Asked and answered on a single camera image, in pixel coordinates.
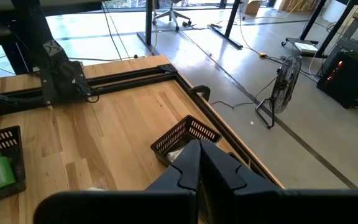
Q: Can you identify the black slotted plastic basket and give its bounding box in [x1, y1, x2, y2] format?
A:
[150, 114, 223, 167]
[0, 125, 27, 208]

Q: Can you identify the black rolling stand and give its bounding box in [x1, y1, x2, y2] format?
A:
[280, 0, 328, 59]

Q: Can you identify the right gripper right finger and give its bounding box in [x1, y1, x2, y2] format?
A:
[201, 139, 280, 224]

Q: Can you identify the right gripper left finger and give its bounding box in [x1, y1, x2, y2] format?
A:
[146, 139, 203, 191]

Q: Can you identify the brown cardboard box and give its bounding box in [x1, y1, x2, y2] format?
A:
[240, 0, 262, 15]

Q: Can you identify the white office chair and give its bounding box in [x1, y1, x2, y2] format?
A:
[152, 0, 194, 32]

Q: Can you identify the black floor fan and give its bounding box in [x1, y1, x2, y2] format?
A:
[255, 54, 303, 130]

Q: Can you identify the black table clamp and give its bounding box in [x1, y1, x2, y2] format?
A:
[188, 85, 211, 102]

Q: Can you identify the black table leg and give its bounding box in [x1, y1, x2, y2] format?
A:
[137, 0, 161, 55]
[208, 0, 244, 50]

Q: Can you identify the yellow extension cord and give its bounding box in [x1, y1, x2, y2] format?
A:
[237, 6, 269, 58]

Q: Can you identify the vanity pack cotton swab bag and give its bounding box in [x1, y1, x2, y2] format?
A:
[166, 146, 186, 162]

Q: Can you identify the black computer tower with LEDs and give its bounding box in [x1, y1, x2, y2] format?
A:
[316, 37, 358, 110]

